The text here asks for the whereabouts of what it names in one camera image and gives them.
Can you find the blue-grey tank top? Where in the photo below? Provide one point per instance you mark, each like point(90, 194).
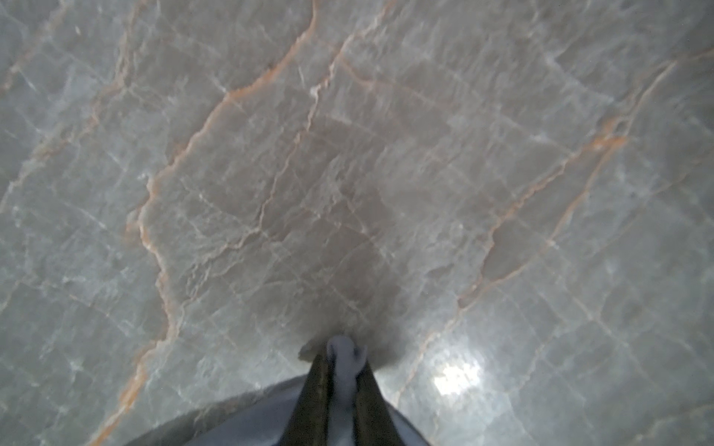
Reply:
point(260, 418)

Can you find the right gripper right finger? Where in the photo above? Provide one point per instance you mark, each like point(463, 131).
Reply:
point(373, 424)

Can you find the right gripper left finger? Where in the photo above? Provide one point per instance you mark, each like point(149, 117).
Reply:
point(308, 423)

